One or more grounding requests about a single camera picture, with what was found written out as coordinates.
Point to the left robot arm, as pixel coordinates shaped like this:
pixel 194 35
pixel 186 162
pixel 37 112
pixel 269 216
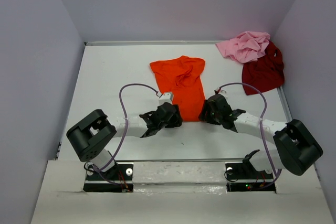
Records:
pixel 90 136

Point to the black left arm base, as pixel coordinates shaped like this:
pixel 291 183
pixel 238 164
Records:
pixel 116 180

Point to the orange t shirt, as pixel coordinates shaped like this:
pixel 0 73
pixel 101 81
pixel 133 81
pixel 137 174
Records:
pixel 182 76

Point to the dark red t shirt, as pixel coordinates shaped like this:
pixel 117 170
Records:
pixel 267 72

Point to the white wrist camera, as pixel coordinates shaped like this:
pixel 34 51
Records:
pixel 166 97
pixel 220 91

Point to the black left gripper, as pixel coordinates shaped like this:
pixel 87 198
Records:
pixel 176 119

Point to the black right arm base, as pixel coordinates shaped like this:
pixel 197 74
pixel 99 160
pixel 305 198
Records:
pixel 242 177

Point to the pink t shirt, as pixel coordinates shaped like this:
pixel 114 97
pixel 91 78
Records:
pixel 246 47

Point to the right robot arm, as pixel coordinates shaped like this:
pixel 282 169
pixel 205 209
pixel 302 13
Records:
pixel 296 148

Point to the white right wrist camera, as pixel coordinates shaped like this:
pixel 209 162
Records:
pixel 220 91

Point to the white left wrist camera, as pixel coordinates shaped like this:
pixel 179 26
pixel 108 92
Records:
pixel 166 97

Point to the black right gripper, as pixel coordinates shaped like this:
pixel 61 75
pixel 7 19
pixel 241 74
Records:
pixel 206 106

